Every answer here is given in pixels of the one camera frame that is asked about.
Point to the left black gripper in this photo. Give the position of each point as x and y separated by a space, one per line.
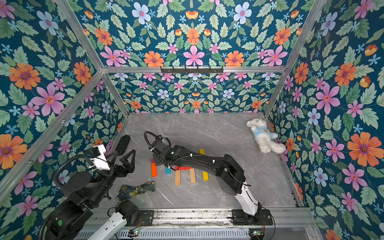
127 168

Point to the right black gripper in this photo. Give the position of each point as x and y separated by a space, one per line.
159 151

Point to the teal blue block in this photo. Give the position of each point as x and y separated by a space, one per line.
168 171

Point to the long orange block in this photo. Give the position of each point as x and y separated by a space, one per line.
154 170

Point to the natural wood block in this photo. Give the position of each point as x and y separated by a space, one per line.
177 178
192 176

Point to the red block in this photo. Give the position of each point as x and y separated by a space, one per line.
182 168

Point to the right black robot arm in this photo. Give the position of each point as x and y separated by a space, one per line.
228 172

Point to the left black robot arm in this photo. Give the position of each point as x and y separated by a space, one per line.
84 192

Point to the black oval case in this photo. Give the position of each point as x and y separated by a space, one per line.
122 144

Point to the floral patterned pouch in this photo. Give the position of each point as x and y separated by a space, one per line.
127 192

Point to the white teddy bear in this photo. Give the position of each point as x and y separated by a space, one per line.
264 138

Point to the black hook rail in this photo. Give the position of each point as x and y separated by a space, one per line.
190 70

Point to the metal base rail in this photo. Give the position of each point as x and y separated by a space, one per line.
279 217

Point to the left aluminium frame bar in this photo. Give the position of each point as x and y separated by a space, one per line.
12 178

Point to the horizontal aluminium frame bar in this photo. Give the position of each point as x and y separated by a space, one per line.
144 70

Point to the aluminium frame post back left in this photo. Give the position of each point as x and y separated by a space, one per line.
93 57

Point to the aluminium frame post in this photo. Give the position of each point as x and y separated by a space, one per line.
312 17
93 57

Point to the aluminium frame post back right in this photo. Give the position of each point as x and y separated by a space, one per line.
312 17

